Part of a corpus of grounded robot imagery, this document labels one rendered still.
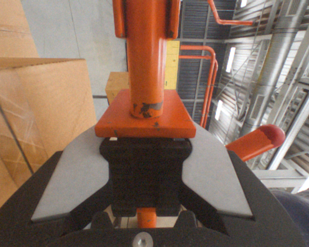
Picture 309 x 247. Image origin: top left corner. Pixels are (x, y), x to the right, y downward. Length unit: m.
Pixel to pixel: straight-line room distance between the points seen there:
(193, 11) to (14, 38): 10.54
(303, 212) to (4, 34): 1.13
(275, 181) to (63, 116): 2.17
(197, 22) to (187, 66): 2.62
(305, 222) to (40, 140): 0.39
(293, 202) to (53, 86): 0.43
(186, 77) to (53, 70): 10.92
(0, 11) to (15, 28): 0.07
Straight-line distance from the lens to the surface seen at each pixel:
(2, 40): 0.98
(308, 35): 2.74
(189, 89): 11.34
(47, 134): 0.23
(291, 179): 2.35
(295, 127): 2.66
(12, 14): 1.06
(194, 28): 11.05
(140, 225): 0.19
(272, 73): 5.87
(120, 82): 2.00
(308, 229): 0.35
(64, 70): 0.26
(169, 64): 7.47
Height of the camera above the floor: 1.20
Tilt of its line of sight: 1 degrees up
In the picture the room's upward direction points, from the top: 90 degrees clockwise
